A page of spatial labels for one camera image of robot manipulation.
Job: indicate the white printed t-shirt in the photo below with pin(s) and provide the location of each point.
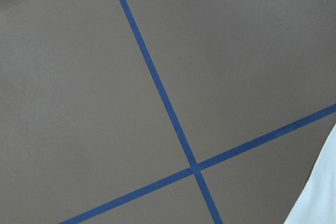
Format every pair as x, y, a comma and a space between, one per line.
316, 203

